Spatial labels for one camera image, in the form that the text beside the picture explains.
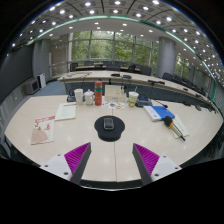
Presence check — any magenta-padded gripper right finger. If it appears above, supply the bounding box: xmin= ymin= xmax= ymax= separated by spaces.
xmin=132 ymin=143 xmax=183 ymax=186

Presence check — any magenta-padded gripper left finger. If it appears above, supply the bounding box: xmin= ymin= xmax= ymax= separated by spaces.
xmin=39 ymin=142 xmax=92 ymax=186

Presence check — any black computer mouse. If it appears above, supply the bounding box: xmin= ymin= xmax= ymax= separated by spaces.
xmin=103 ymin=117 xmax=115 ymax=131

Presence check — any black mouse pad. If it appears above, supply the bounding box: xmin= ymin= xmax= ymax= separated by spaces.
xmin=93 ymin=115 xmax=126 ymax=143

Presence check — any red and white leaflet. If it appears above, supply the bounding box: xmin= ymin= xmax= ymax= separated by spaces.
xmin=30 ymin=115 xmax=56 ymax=146

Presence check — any white booklet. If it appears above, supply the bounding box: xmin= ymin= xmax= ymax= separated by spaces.
xmin=171 ymin=114 xmax=190 ymax=139

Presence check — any white printed leaflet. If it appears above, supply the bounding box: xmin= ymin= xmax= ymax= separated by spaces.
xmin=54 ymin=101 xmax=78 ymax=122

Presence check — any blue and white book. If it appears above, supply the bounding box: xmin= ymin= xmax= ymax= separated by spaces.
xmin=143 ymin=105 xmax=176 ymax=122

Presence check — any white lidded mug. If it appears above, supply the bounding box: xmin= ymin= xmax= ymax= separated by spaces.
xmin=83 ymin=89 xmax=95 ymax=106

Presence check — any green printed paper cup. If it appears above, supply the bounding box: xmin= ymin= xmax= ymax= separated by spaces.
xmin=128 ymin=87 xmax=140 ymax=108

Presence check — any colourful sticker sheet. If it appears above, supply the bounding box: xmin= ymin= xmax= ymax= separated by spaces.
xmin=101 ymin=100 xmax=126 ymax=111

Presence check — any red bottle with green band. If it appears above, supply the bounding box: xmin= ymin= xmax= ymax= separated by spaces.
xmin=94 ymin=80 xmax=103 ymax=107

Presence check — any cream cardboard box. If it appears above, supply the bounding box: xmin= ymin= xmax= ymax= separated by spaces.
xmin=104 ymin=84 xmax=127 ymax=103

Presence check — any long curved conference desk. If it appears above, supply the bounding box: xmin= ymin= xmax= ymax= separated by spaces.
xmin=57 ymin=69 xmax=216 ymax=109

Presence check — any grey box monitor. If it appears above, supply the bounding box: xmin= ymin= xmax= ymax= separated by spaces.
xmin=23 ymin=79 xmax=40 ymax=95

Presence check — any white standing panel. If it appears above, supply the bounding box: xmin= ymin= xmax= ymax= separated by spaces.
xmin=36 ymin=73 xmax=47 ymax=89

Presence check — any group of dark office chairs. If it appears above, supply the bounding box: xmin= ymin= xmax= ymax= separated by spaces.
xmin=68 ymin=59 xmax=218 ymax=101

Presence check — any group of ceiling lights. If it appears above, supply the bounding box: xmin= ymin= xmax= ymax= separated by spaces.
xmin=11 ymin=0 xmax=224 ymax=79

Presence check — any handheld microphone with orange ring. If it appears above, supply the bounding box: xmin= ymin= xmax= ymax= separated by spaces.
xmin=163 ymin=115 xmax=186 ymax=142

